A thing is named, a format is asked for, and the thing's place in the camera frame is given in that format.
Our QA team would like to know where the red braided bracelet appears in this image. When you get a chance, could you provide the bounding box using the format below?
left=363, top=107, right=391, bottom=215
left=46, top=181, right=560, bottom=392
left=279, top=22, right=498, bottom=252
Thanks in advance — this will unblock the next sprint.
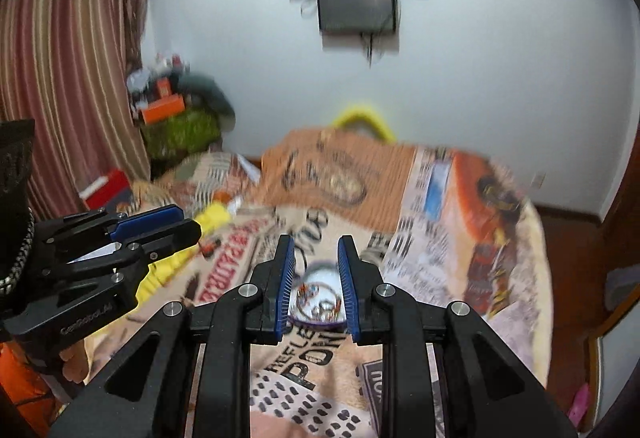
left=295, top=282, right=345, bottom=323

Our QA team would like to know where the heart-shaped tin jewelry box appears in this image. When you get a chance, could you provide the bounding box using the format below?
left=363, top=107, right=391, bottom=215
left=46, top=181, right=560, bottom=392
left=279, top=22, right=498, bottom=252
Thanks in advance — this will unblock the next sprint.
left=288, top=262, right=346, bottom=331

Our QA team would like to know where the left human hand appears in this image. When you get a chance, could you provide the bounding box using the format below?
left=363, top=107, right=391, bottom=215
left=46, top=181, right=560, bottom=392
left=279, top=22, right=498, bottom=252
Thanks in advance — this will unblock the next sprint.
left=58, top=340, right=89, bottom=384

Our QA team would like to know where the red box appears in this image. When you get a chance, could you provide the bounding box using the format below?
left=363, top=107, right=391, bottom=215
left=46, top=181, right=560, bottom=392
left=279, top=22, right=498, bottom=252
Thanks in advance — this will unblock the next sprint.
left=79, top=169, right=132, bottom=212

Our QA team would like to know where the yellow cloth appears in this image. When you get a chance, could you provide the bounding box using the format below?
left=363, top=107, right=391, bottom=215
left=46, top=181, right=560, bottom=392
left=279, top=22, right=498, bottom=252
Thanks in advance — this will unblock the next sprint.
left=134, top=200, right=234, bottom=305

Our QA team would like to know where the striped patchwork blanket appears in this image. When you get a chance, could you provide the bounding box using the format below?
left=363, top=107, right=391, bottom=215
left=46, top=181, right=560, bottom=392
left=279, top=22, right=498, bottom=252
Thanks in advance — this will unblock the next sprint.
left=115, top=151, right=260, bottom=217

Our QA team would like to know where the green patterned storage box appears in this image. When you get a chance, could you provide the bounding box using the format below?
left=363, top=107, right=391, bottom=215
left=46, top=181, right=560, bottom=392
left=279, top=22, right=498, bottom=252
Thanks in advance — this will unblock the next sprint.
left=141, top=109, right=221, bottom=161

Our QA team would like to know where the pink cloth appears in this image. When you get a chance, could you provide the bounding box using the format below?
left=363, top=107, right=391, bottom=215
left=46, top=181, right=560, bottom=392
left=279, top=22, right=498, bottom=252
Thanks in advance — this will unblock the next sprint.
left=566, top=383, right=591, bottom=428

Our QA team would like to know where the orange shoe box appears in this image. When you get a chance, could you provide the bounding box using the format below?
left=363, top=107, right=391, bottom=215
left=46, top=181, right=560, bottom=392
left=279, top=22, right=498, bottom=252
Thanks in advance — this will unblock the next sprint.
left=141, top=95, right=186, bottom=124

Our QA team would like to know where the newspaper print bed blanket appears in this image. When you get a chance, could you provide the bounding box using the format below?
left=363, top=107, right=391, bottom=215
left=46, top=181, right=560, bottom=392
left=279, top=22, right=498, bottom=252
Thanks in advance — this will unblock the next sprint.
left=84, top=126, right=554, bottom=438

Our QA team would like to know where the striped brown curtain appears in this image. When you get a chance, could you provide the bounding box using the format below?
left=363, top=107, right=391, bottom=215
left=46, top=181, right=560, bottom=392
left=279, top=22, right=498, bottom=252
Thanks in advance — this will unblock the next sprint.
left=1, top=0, right=150, bottom=219

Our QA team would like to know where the yellow plastic chair back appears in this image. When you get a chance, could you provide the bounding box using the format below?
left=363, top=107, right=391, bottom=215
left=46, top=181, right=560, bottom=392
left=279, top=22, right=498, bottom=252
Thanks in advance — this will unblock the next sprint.
left=332, top=105, right=397, bottom=143

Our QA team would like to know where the small black wall monitor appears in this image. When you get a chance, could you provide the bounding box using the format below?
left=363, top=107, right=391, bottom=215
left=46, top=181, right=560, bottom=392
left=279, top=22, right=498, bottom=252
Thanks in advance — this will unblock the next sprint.
left=317, top=0, right=397, bottom=35

